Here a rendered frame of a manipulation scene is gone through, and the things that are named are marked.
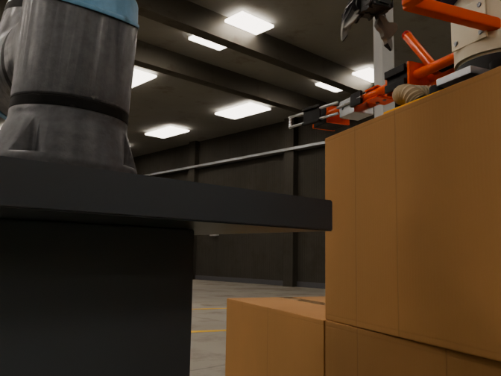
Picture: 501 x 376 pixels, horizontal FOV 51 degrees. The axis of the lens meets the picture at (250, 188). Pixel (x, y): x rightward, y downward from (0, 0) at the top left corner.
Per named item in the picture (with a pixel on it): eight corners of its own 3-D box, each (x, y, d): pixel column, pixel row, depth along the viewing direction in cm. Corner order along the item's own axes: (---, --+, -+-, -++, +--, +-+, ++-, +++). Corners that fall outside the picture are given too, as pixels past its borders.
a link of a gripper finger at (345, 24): (344, 25, 128) (362, 1, 131) (332, 34, 134) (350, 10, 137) (353, 34, 129) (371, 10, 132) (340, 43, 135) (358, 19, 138)
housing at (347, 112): (374, 115, 137) (374, 98, 138) (353, 111, 135) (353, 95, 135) (358, 121, 144) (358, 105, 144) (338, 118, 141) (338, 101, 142)
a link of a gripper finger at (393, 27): (402, 44, 135) (384, 13, 134) (388, 52, 140) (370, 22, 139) (409, 39, 136) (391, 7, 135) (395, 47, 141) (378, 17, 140)
